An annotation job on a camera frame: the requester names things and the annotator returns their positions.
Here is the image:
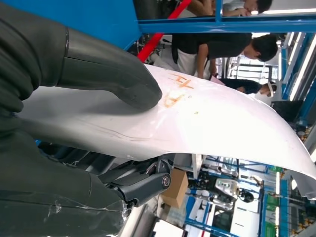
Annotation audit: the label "green plastic crate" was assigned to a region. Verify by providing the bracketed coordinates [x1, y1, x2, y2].
[264, 222, 277, 237]
[266, 195, 280, 212]

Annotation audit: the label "red barrier tape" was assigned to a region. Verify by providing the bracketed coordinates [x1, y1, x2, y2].
[137, 0, 192, 63]

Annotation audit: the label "white humanoid robot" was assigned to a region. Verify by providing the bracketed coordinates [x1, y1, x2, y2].
[212, 178, 255, 210]

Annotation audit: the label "person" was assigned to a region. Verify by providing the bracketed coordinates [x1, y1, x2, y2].
[219, 78, 278, 98]
[172, 33, 279, 79]
[188, 0, 272, 17]

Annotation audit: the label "brown cardboard box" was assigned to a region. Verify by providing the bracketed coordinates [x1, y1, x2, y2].
[160, 168, 189, 209]

